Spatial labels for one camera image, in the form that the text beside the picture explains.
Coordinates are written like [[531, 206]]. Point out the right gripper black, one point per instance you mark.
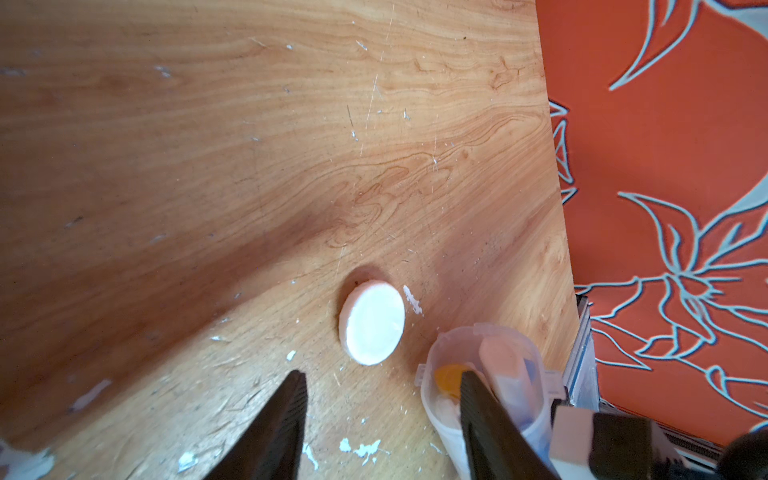
[[595, 445]]

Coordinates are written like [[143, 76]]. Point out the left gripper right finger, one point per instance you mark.
[[495, 447]]

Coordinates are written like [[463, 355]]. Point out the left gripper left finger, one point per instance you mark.
[[271, 446]]

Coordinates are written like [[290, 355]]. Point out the pink item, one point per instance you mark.
[[507, 373]]

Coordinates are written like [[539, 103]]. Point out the white bottle gold cap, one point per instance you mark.
[[448, 379]]

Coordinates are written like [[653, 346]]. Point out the clear plastic cup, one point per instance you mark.
[[461, 346]]

